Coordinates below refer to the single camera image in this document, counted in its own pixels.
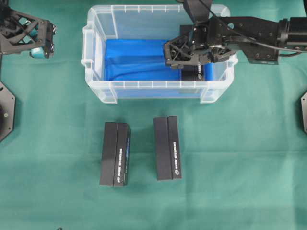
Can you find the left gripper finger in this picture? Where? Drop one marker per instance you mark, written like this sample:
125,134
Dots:
38,53

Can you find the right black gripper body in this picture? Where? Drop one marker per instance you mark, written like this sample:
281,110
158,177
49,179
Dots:
202,43

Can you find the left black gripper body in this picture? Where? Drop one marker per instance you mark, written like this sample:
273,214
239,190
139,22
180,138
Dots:
21,32

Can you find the black box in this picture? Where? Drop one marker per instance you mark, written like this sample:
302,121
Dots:
167,148
115,154
191,73

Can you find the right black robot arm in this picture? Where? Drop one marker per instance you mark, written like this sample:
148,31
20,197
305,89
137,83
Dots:
261,41

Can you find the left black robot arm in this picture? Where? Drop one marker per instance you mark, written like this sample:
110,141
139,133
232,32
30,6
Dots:
3,7

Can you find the blue liner sheet in case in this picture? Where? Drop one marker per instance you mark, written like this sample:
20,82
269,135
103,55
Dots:
135,69

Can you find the clear plastic storage case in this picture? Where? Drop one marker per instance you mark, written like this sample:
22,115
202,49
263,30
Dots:
140,22

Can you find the green table cloth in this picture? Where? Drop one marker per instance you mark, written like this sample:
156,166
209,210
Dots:
243,157

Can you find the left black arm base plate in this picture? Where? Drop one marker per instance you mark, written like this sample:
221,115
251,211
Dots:
7,107

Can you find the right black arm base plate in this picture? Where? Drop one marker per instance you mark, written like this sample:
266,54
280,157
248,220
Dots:
304,111

